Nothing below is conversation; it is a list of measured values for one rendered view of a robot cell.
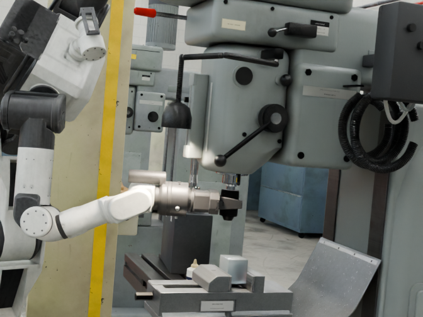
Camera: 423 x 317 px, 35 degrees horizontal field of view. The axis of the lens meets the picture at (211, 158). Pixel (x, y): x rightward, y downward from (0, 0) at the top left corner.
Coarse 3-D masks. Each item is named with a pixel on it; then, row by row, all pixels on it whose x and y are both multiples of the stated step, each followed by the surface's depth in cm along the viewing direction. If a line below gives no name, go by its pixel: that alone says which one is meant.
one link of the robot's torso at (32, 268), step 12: (0, 264) 212; (12, 264) 213; (24, 264) 214; (36, 264) 215; (0, 276) 208; (12, 276) 214; (24, 276) 215; (36, 276) 215; (0, 288) 214; (12, 288) 217; (24, 288) 214; (0, 300) 217; (12, 300) 220; (24, 300) 215; (0, 312) 218; (12, 312) 220
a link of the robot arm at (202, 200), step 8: (176, 184) 170; (184, 184) 171; (176, 192) 168; (184, 192) 169; (192, 192) 170; (200, 192) 169; (208, 192) 170; (216, 192) 169; (176, 200) 168; (184, 200) 168; (192, 200) 170; (200, 200) 169; (208, 200) 169; (216, 200) 167; (176, 208) 168; (184, 208) 169; (192, 208) 170; (200, 208) 169; (208, 208) 169; (216, 208) 167; (176, 216) 172; (184, 216) 172
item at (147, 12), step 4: (136, 8) 171; (140, 8) 171; (144, 8) 172; (148, 8) 172; (136, 12) 171; (140, 12) 171; (144, 12) 172; (148, 12) 172; (152, 12) 172; (156, 12) 173; (160, 12) 174; (148, 16) 173; (152, 16) 173; (160, 16) 174; (164, 16) 174; (168, 16) 174; (172, 16) 175; (176, 16) 175; (180, 16) 175; (184, 16) 176
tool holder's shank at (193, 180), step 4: (192, 160) 211; (196, 160) 211; (192, 164) 211; (196, 164) 211; (192, 168) 211; (196, 168) 211; (192, 172) 211; (196, 172) 211; (192, 176) 211; (196, 176) 211; (192, 180) 211; (196, 180) 211; (192, 184) 211
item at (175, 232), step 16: (176, 224) 206; (192, 224) 207; (208, 224) 208; (176, 240) 206; (192, 240) 207; (208, 240) 208; (176, 256) 206; (192, 256) 208; (208, 256) 209; (176, 272) 207
